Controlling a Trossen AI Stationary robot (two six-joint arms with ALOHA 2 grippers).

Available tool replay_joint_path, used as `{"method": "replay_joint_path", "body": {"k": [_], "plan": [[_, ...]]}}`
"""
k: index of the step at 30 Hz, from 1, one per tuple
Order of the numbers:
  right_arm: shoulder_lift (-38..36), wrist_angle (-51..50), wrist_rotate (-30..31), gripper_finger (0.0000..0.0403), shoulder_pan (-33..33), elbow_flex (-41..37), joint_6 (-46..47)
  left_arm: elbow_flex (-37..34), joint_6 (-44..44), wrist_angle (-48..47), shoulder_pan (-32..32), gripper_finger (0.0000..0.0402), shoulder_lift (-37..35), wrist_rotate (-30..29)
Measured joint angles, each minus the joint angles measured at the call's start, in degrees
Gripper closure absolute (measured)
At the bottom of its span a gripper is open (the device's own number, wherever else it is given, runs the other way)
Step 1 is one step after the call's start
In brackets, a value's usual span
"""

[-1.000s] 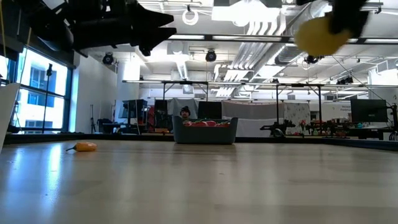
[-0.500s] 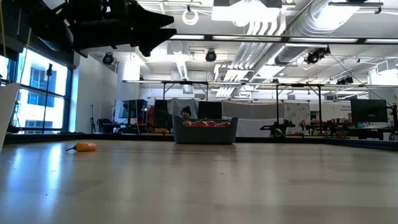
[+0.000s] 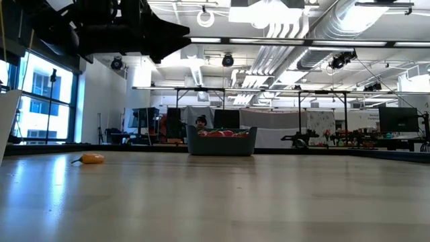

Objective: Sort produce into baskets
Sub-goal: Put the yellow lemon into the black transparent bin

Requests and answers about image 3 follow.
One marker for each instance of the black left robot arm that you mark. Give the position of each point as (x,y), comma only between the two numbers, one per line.
(50,30)

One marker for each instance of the black beam with light strips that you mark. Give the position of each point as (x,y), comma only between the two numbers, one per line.
(225,40)

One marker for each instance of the silver ventilation duct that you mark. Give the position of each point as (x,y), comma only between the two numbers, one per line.
(315,57)

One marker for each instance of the black background robot arm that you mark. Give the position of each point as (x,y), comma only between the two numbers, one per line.
(299,138)

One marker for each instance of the person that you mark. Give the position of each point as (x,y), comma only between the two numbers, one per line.
(201,121)

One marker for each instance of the white plastic bin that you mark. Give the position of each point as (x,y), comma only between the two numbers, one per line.
(6,121)

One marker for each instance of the orange toy pepper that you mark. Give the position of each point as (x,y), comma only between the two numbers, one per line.
(92,158)

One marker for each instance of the dark grey bin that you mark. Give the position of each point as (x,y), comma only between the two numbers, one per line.
(221,145)

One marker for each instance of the large window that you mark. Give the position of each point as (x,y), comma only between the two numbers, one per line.
(37,117)

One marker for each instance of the black light stand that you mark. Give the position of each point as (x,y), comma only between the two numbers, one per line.
(52,75)

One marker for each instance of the white cloth cover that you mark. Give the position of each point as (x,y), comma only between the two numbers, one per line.
(272,134)

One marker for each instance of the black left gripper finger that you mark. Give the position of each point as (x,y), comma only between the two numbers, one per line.
(168,45)
(168,31)

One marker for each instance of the black equipment rack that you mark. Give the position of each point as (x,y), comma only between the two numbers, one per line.
(148,116)

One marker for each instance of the black ceiling lamp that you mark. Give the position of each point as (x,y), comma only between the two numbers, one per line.
(227,60)
(373,86)
(342,60)
(116,63)

